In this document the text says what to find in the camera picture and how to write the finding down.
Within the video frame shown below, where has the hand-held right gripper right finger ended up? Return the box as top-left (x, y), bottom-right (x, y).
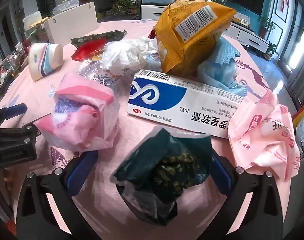
top-left (209, 151), bottom-right (292, 240)

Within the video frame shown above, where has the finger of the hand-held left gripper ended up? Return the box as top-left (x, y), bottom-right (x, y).
top-left (0, 103), bottom-right (28, 125)
top-left (0, 121), bottom-right (42, 143)

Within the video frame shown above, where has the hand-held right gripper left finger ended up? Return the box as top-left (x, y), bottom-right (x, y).
top-left (16, 151), bottom-right (100, 240)

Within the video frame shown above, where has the striped white paper cup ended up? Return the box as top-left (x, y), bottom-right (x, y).
top-left (28, 42), bottom-right (64, 82)

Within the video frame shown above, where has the dark green snack wrapper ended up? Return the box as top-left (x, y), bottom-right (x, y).
top-left (109, 127), bottom-right (213, 227)

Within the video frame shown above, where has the red foil wrapper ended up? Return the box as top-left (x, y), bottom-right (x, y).
top-left (72, 39), bottom-right (107, 60)

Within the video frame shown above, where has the white and blue medicine box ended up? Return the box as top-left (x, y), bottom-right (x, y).
top-left (127, 69), bottom-right (245, 139)

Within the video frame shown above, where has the white tissue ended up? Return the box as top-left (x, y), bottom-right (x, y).
top-left (101, 36), bottom-right (157, 77)

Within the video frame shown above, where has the pink and white plastic bag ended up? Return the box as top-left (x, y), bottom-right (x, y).
top-left (33, 72), bottom-right (121, 152)

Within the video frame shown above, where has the crumpled pink printed wrapper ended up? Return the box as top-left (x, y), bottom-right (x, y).
top-left (227, 90), bottom-right (301, 180)

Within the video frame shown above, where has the pink printed tablecloth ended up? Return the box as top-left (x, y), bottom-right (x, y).
top-left (0, 19), bottom-right (292, 240)

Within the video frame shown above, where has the clear printed plastic wrapper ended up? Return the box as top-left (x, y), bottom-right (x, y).
top-left (77, 57), bottom-right (132, 90)

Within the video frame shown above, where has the white chair back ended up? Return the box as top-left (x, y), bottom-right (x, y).
top-left (43, 2), bottom-right (99, 46)
top-left (22, 11), bottom-right (46, 29)

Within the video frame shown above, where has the orange shopping bag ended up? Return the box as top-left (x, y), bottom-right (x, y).
top-left (293, 104), bottom-right (304, 128)

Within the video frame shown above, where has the blue face mask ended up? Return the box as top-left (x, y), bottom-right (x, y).
top-left (197, 39), bottom-right (248, 97)

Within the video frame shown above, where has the clear plastic container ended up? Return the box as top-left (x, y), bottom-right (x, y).
top-left (52, 4), bottom-right (80, 15)

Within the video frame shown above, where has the green patterned wrapper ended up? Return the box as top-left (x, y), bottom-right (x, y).
top-left (71, 30), bottom-right (127, 46)

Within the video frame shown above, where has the yellow snack bag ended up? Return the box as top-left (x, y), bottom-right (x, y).
top-left (154, 0), bottom-right (237, 74)

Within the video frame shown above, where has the small potted plant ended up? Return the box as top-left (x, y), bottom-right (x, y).
top-left (264, 42), bottom-right (279, 60)

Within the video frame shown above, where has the white tv cabinet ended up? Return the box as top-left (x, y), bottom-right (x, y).
top-left (141, 5), bottom-right (269, 50)

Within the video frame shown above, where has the plant rack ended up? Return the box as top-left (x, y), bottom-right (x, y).
top-left (109, 0), bottom-right (142, 18)

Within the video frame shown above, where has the tall potted plant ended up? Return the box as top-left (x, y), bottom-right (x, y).
top-left (258, 15), bottom-right (276, 39)

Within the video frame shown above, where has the white desk calendar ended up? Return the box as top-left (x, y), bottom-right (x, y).
top-left (233, 12), bottom-right (250, 27)

